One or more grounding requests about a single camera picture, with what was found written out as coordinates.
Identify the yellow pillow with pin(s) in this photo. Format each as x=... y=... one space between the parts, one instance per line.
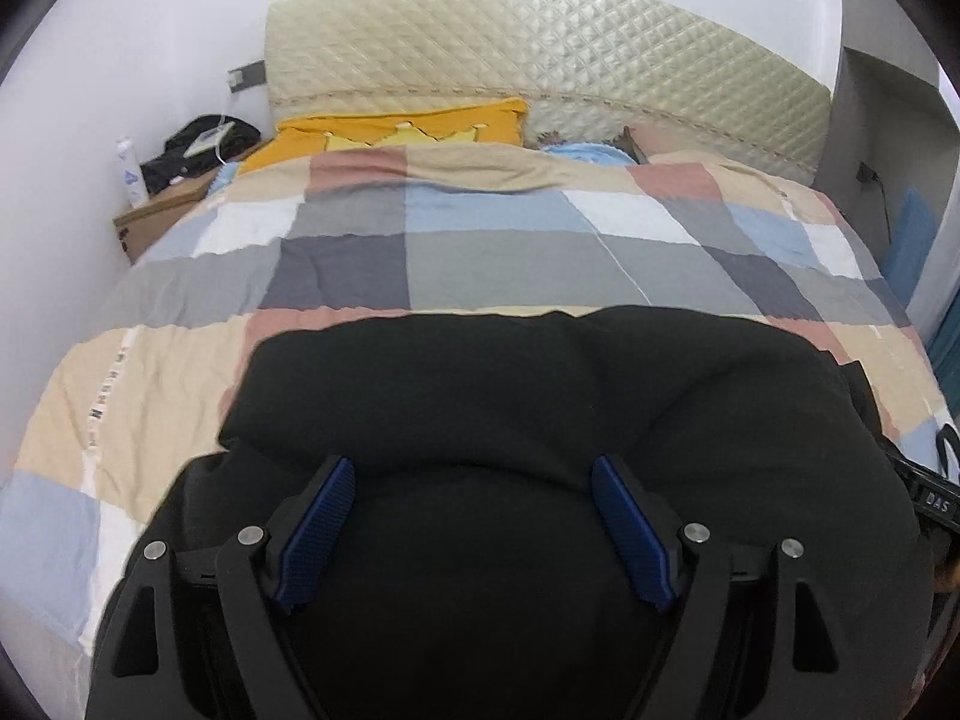
x=498 y=122

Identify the wooden nightstand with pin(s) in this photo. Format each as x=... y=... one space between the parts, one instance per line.
x=138 y=229

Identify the plaid patchwork duvet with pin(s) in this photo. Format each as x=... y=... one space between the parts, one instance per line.
x=318 y=240

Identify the grey white wardrobe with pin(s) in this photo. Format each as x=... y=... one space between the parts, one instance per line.
x=887 y=112

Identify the light blue cloth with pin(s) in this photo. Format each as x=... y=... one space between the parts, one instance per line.
x=599 y=154

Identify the white spray bottle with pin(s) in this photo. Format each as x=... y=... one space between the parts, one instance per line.
x=131 y=173

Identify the black wall plug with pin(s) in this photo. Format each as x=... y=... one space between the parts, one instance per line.
x=865 y=174

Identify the white tablet device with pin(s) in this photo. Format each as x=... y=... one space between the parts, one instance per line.
x=210 y=140

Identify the cream quilted headboard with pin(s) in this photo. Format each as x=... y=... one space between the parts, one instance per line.
x=586 y=69

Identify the person's right hand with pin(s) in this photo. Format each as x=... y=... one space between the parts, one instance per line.
x=946 y=572

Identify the black puffer jacket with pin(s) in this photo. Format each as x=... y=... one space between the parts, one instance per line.
x=474 y=576

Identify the black bag on nightstand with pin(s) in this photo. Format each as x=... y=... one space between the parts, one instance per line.
x=170 y=164

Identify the grey wall socket plate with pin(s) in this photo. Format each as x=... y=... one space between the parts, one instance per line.
x=247 y=76

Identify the blue curtain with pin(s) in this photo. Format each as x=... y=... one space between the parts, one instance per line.
x=944 y=353

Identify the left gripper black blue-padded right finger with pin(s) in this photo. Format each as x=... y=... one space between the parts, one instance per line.
x=807 y=666

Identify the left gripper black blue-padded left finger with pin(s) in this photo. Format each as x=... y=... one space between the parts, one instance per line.
x=194 y=634

